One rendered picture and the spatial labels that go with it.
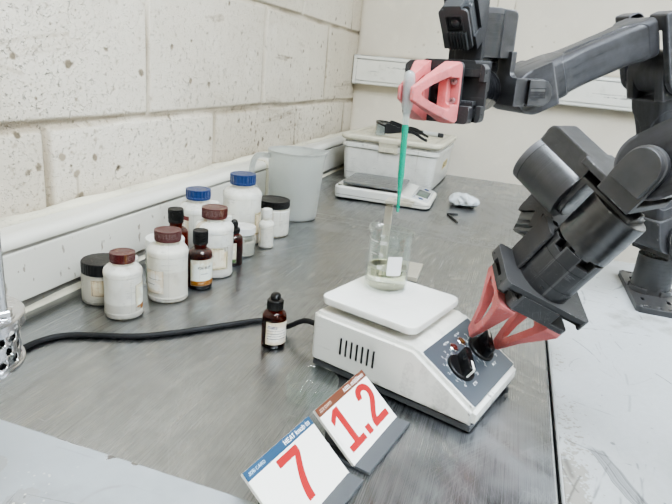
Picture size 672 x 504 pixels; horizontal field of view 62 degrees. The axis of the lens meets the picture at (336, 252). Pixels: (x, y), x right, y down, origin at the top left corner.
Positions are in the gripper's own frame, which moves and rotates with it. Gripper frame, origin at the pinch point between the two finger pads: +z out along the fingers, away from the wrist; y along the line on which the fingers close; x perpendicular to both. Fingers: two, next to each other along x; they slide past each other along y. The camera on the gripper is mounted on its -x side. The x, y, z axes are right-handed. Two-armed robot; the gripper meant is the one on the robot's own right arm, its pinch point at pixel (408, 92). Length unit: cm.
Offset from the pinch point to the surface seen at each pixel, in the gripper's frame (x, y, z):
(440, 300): 22.6, 6.1, -0.3
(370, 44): -8, -85, -123
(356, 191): 30, -49, -66
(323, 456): 28.4, 7.6, 23.5
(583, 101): 7, -14, -141
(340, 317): 23.8, -1.4, 8.8
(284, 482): 27.7, 7.6, 28.5
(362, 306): 22.1, 0.8, 8.0
